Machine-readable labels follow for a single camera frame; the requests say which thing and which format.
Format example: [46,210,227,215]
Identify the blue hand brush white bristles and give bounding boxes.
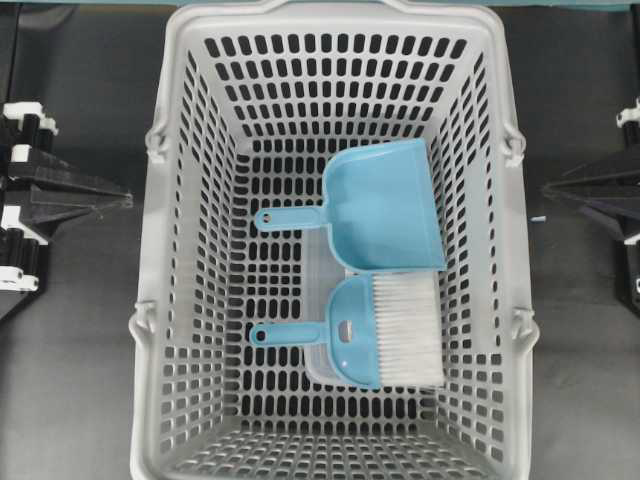
[250,271,445,389]

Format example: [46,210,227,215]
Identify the clear plastic box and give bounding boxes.
[301,230,379,389]

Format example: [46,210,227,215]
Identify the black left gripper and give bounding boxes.
[1,101,133,320]

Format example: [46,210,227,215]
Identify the grey plastic shopping basket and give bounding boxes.
[129,1,540,479]

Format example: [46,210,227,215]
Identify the blue plastic dustpan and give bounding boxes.
[254,138,446,273]

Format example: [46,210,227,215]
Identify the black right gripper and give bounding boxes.
[542,98,639,306]

